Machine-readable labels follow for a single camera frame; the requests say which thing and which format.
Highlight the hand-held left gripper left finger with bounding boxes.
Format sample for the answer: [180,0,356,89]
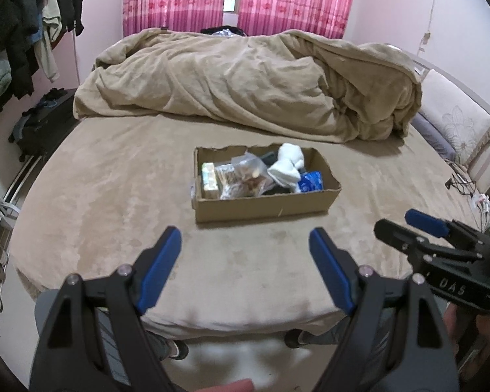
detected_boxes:
[29,225,183,392]

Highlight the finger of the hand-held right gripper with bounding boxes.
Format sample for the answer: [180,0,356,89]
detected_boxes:
[373,218,435,264]
[405,209,460,250]

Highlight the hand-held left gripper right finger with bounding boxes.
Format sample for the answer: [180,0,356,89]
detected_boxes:
[308,227,460,392]

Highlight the blue tissue pack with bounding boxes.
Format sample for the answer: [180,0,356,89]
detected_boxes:
[299,171,324,192]

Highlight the brown cardboard box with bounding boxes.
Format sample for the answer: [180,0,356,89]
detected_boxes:
[193,144,342,224]

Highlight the green white tissue packet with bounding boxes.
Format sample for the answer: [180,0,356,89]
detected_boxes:
[200,162,222,199]

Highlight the white socks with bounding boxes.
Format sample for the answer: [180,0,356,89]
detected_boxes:
[267,143,308,193]

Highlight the clear snack bag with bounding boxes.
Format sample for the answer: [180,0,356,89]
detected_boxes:
[218,153,271,199]

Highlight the person's right hand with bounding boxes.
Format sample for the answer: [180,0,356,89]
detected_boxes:
[441,306,490,384]

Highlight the person's left hand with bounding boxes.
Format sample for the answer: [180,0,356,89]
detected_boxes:
[204,379,254,392]

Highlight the white plastic bag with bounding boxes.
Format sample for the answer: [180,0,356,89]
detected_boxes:
[471,193,490,234]

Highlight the black shoe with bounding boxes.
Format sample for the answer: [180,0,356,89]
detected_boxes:
[163,339,189,362]
[285,331,308,349]

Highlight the grey pillow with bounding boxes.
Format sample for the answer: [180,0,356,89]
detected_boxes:
[409,112,458,163]

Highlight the white flowered pillow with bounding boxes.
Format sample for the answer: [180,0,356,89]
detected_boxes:
[417,69,490,167]

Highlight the black suitcase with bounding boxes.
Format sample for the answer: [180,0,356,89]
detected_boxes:
[9,88,79,163]

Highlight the beige blanket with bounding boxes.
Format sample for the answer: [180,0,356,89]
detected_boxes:
[73,28,423,144]

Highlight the beige shirt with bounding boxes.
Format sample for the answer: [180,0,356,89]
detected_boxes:
[34,0,62,84]

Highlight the dark bag behind blanket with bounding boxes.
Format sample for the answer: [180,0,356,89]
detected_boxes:
[200,25,251,38]

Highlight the pink curtain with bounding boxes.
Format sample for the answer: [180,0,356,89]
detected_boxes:
[237,0,361,40]
[122,0,229,38]

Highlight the black fleece coat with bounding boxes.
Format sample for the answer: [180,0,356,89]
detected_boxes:
[0,0,46,99]

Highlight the black jacket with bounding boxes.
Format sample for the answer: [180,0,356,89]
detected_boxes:
[50,0,86,37]

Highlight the black charger cable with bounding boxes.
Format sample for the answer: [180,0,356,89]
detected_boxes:
[445,171,481,197]

